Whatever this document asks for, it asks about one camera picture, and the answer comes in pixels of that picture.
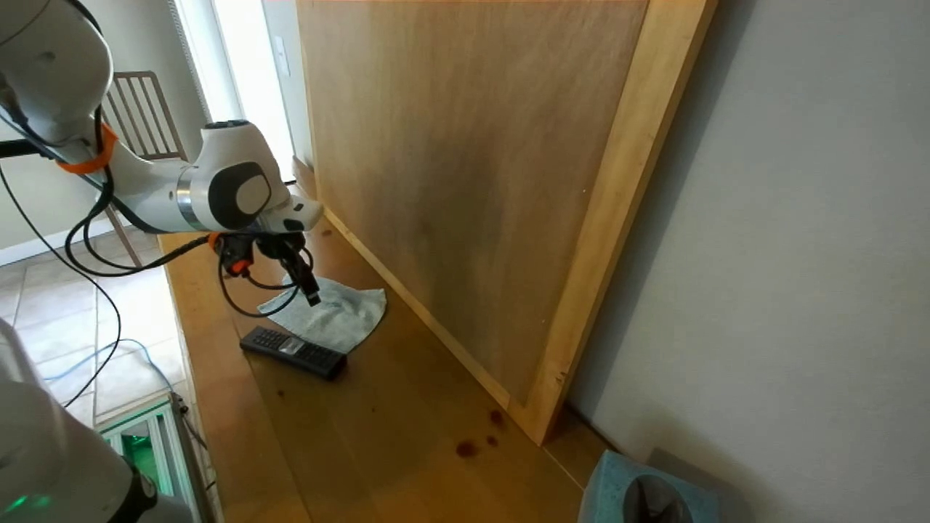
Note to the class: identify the light blue tissue box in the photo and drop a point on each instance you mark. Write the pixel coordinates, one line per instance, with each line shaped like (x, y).
(632, 493)

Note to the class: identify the upright wooden board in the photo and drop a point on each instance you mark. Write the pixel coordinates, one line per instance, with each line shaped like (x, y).
(488, 161)

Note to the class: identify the black remote control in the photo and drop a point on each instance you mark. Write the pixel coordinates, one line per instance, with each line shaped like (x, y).
(295, 354)

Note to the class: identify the light blue paper towel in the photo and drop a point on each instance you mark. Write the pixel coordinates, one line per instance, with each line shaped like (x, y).
(340, 322)

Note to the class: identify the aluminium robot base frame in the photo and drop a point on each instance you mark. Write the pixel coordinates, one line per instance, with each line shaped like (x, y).
(156, 438)

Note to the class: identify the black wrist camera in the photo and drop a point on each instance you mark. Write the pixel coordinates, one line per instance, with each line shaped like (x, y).
(234, 252)

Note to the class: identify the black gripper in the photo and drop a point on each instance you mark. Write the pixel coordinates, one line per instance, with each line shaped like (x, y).
(288, 245)

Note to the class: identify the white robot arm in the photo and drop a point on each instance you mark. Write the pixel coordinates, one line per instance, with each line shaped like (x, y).
(52, 76)

